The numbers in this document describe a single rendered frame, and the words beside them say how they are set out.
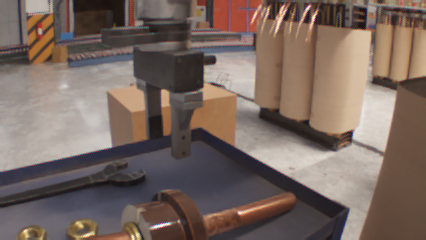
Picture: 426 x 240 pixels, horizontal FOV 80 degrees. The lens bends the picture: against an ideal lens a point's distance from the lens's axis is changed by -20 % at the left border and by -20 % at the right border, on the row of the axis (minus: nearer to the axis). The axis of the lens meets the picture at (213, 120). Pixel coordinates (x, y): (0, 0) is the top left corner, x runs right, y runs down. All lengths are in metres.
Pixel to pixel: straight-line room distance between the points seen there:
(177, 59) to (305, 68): 2.61
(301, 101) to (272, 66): 0.51
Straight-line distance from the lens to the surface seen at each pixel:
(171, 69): 0.39
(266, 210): 0.47
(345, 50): 2.69
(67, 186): 0.60
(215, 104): 0.99
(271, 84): 3.28
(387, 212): 0.69
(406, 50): 6.41
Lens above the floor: 1.18
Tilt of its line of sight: 20 degrees down
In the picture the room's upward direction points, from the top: 1 degrees clockwise
